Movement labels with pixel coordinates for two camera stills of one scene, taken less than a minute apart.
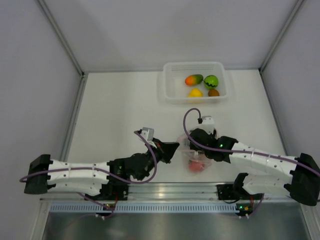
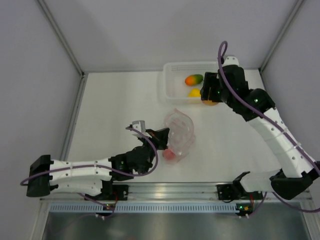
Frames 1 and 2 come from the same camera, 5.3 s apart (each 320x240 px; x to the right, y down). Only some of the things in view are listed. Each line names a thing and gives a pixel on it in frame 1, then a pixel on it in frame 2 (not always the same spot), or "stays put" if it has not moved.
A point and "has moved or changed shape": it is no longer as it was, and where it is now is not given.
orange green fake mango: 194,79 stays put
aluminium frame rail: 58,28 stays put
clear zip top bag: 195,161 to 181,136
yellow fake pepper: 195,92 stays put
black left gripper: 165,150 to 159,137
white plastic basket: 176,91 stays put
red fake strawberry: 195,166 has moved or changed shape
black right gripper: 196,148 to 210,81
